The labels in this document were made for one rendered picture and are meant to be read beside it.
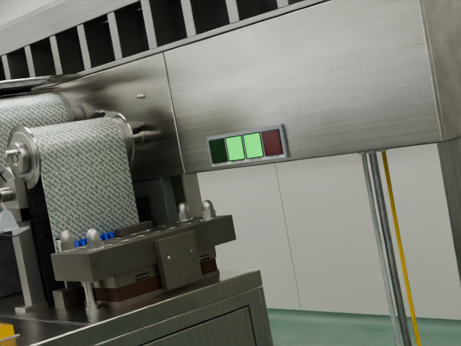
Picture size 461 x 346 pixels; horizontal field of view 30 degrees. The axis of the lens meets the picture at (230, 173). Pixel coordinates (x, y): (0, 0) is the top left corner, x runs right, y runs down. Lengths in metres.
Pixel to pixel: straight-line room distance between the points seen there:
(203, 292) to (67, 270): 0.30
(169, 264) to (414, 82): 0.67
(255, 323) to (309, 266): 3.20
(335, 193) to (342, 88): 3.25
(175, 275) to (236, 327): 0.19
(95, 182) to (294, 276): 3.36
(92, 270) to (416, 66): 0.77
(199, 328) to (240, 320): 0.12
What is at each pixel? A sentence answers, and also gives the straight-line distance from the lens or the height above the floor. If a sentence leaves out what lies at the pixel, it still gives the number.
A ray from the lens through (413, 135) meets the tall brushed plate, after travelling 1.60.
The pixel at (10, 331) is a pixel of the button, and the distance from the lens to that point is 1.80.
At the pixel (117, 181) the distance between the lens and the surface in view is 2.08.
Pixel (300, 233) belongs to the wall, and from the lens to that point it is 5.17.
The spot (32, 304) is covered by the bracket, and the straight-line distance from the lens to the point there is 2.05.
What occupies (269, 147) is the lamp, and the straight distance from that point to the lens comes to 1.84.
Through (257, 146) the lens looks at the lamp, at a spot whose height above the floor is 1.18.
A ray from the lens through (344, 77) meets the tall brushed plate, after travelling 1.68.
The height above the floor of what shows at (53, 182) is 1.18.
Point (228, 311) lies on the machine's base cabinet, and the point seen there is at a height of 0.83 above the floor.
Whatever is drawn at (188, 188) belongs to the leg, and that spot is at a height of 1.09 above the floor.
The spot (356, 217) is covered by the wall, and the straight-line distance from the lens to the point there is 4.85.
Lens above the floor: 1.23
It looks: 3 degrees down
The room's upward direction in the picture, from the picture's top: 10 degrees counter-clockwise
